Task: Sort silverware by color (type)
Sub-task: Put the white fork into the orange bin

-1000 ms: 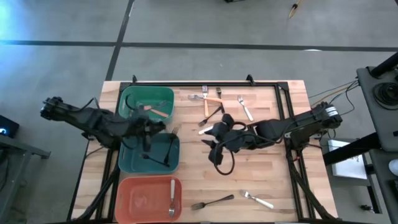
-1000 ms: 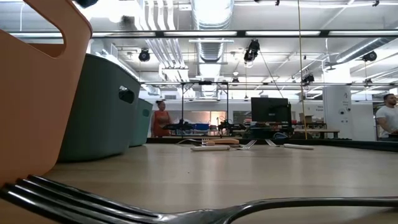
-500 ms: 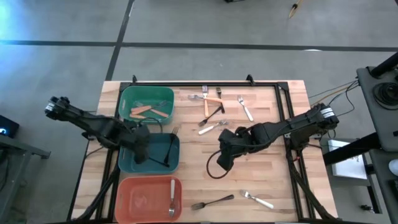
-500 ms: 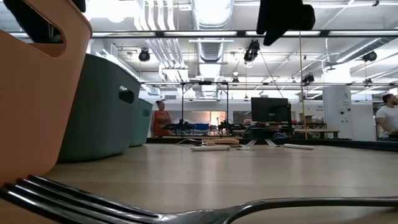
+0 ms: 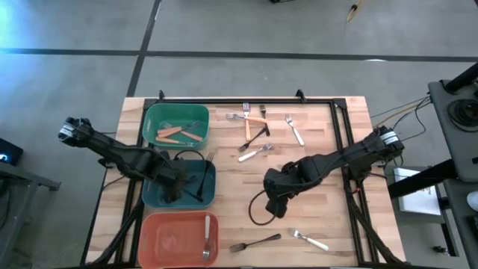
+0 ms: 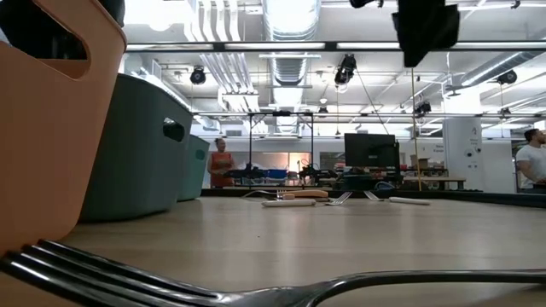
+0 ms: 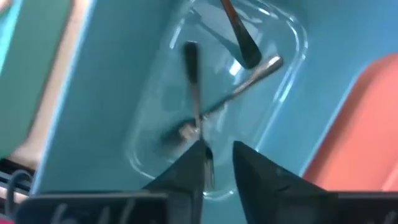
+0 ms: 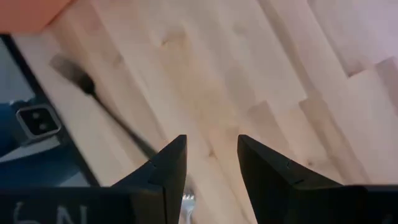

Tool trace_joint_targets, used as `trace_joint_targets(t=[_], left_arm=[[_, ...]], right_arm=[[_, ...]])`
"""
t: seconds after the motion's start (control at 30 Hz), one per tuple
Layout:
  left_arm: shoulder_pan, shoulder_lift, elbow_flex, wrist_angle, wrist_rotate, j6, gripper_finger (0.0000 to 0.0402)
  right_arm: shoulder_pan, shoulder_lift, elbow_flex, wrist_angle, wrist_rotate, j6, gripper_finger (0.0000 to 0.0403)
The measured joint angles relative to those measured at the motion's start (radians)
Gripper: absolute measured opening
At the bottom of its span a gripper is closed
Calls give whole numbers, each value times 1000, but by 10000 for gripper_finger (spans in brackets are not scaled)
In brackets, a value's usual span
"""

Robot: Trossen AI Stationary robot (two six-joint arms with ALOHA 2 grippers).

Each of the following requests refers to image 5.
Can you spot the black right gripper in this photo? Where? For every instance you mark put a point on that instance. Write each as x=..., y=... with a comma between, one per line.
x=280, y=181

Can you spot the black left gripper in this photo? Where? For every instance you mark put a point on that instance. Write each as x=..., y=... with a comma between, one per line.
x=173, y=173

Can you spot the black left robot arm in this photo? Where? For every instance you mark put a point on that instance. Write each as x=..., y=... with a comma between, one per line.
x=112, y=148

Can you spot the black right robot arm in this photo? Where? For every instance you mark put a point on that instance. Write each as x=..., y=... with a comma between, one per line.
x=354, y=153

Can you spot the blue-grey plastic bin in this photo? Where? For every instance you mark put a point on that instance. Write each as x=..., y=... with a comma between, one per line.
x=157, y=198

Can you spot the mint green plastic bin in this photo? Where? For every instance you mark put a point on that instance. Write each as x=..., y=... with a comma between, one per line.
x=175, y=112

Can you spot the coral orange plastic bin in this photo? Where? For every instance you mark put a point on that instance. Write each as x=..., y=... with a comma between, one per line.
x=168, y=239

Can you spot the white box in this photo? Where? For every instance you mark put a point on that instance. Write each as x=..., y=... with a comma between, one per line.
x=418, y=194

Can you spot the black support beam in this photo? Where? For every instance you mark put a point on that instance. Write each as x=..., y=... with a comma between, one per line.
x=422, y=178

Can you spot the grey metal bench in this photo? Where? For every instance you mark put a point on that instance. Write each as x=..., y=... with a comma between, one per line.
x=26, y=177

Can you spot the black device with blue light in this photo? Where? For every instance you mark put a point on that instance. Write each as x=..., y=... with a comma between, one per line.
x=9, y=151

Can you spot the grey side desk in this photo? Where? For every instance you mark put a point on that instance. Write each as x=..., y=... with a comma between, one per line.
x=448, y=142

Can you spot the yellow-tipped tool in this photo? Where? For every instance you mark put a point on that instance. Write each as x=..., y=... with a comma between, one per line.
x=353, y=13

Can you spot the white round object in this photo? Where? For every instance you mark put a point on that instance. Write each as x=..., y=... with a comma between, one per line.
x=473, y=201

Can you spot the black pole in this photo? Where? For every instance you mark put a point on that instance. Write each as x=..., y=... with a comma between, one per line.
x=463, y=78

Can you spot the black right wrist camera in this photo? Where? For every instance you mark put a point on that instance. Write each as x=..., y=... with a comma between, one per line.
x=277, y=208

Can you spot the black frame clamp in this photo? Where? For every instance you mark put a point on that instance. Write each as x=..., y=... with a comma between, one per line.
x=300, y=94
x=161, y=94

